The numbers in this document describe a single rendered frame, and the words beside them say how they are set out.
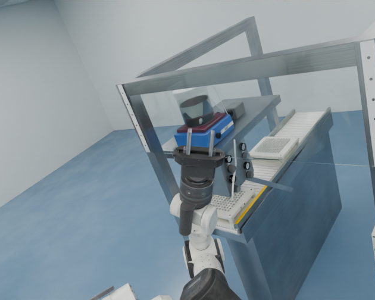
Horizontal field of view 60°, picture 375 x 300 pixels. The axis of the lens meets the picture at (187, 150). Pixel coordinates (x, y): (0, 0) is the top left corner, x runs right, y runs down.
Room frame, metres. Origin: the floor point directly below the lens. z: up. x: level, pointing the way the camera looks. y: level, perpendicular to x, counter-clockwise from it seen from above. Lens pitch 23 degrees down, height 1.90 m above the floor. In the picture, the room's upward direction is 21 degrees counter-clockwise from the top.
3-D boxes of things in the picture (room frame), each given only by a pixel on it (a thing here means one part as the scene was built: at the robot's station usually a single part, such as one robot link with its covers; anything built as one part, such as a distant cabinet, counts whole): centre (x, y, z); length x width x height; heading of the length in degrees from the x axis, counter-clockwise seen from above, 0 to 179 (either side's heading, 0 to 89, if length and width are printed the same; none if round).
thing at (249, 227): (1.81, -0.50, 0.83); 1.30 x 0.29 x 0.10; 132
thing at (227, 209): (1.44, -0.09, 0.95); 0.25 x 0.24 x 0.02; 42
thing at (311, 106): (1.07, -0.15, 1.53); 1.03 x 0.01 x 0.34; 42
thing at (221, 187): (1.33, -0.15, 1.20); 0.22 x 0.11 x 0.20; 132
